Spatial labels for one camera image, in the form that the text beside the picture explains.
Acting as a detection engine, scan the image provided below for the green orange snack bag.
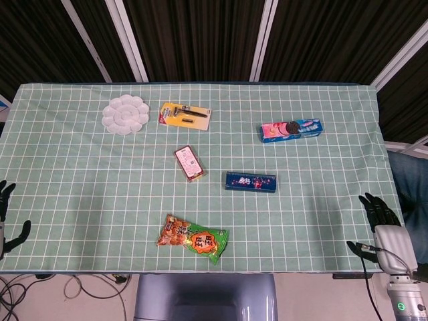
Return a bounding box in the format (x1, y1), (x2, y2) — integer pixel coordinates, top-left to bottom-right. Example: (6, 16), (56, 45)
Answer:
(156, 213), (231, 266)

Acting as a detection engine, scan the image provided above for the black floor cable bundle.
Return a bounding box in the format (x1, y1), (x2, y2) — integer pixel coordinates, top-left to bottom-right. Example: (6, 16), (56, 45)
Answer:
(0, 274), (54, 321)

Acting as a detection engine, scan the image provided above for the white aluminium frame post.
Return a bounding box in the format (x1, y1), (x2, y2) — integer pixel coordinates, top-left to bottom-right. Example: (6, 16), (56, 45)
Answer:
(62, 0), (113, 83)
(105, 0), (150, 83)
(249, 0), (278, 82)
(369, 23), (428, 92)

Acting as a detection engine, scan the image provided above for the person leg in jeans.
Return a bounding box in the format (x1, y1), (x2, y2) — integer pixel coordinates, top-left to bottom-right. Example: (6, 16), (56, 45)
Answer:
(387, 150), (428, 255)

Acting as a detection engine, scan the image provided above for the blue pink cookie box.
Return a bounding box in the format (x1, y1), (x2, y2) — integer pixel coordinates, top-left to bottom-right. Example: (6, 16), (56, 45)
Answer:
(259, 118), (324, 144)

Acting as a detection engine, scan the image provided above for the small red carton box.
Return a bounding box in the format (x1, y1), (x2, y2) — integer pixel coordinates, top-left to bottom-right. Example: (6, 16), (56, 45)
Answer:
(173, 144), (207, 183)

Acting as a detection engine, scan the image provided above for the dark pleated curtain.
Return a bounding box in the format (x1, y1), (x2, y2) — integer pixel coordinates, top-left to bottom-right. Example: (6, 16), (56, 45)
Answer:
(0, 0), (428, 143)

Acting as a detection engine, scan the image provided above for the grey-blue robot torso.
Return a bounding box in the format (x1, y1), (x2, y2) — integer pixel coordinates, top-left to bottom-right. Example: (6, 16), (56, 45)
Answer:
(133, 273), (278, 321)

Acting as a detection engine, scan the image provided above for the blue glasses case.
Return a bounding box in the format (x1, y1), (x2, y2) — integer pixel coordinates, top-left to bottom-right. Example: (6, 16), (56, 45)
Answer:
(225, 171), (278, 194)

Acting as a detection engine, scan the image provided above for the green checked tablecloth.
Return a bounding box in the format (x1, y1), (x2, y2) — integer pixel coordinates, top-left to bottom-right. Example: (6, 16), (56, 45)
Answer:
(0, 82), (411, 275)

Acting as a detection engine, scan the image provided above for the razor in yellow blister pack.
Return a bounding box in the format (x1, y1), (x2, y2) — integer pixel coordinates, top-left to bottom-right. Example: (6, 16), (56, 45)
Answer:
(158, 102), (213, 131)

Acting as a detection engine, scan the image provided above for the white flower-shaped palette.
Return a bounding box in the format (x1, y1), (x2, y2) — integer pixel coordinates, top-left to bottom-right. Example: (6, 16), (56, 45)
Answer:
(102, 94), (150, 136)

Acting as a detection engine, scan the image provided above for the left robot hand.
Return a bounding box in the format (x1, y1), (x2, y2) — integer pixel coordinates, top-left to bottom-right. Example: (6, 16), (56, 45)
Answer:
(0, 180), (31, 260)

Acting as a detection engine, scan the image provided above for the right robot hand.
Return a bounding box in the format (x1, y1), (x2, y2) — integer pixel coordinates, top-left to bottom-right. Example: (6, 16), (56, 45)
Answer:
(346, 192), (419, 277)

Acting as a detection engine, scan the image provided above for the grey floor cable loop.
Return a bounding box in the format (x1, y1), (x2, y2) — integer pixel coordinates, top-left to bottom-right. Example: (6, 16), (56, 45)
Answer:
(63, 274), (133, 300)

